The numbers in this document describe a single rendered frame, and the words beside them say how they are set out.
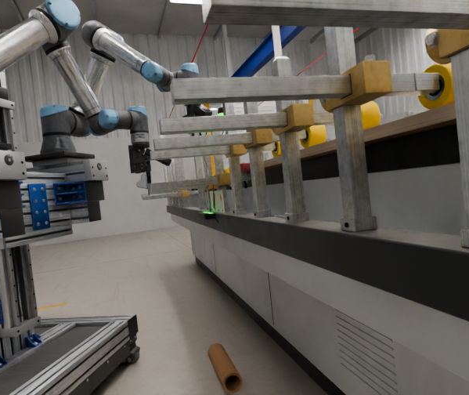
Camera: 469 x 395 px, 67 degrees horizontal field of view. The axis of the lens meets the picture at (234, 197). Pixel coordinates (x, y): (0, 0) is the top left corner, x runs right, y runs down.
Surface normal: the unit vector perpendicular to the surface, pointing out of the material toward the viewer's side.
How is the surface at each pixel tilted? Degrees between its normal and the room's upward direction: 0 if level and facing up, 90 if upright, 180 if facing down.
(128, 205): 90
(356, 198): 90
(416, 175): 90
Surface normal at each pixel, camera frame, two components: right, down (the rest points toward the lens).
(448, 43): -0.96, 0.11
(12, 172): 0.97, -0.11
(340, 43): 0.27, -0.01
